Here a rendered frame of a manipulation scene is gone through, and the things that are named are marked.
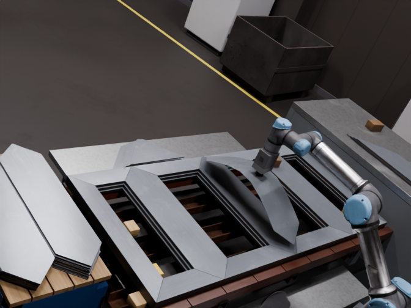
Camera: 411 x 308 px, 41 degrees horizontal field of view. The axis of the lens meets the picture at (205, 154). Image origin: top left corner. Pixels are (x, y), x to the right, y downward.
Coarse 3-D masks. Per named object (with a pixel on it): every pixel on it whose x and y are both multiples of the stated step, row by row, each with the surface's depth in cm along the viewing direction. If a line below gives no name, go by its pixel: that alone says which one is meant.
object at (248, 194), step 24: (216, 168) 282; (312, 168) 320; (72, 192) 234; (216, 192) 267; (240, 192) 271; (288, 192) 291; (336, 192) 308; (144, 216) 236; (240, 216) 257; (264, 216) 261; (312, 216) 281; (168, 240) 226; (264, 240) 247; (336, 240) 266; (120, 264) 210; (144, 288) 199
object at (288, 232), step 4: (292, 224) 251; (296, 224) 252; (280, 228) 245; (284, 228) 247; (288, 228) 248; (292, 228) 250; (296, 228) 251; (276, 232) 243; (280, 232) 244; (284, 232) 246; (288, 232) 247; (292, 232) 249; (296, 232) 250; (284, 236) 244; (288, 236) 246; (292, 236) 247
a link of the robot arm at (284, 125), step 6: (276, 120) 242; (282, 120) 242; (288, 120) 244; (276, 126) 241; (282, 126) 240; (288, 126) 240; (270, 132) 245; (276, 132) 242; (282, 132) 241; (270, 138) 245; (276, 138) 243; (282, 138) 241; (276, 144) 245; (282, 144) 247
